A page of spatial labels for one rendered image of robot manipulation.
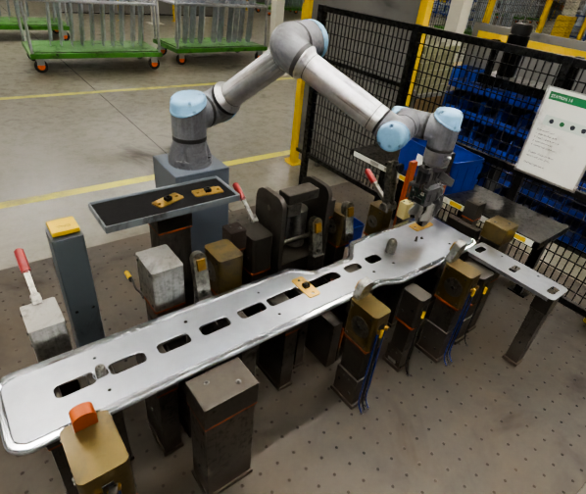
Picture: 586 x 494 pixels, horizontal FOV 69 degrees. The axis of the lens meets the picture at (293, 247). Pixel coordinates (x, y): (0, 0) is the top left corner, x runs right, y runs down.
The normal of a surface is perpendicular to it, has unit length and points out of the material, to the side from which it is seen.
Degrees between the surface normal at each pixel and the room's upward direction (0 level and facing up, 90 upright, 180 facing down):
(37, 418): 0
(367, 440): 0
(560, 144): 90
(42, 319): 0
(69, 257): 90
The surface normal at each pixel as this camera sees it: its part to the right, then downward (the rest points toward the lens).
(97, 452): 0.10, -0.83
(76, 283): 0.60, 0.49
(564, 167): -0.79, 0.28
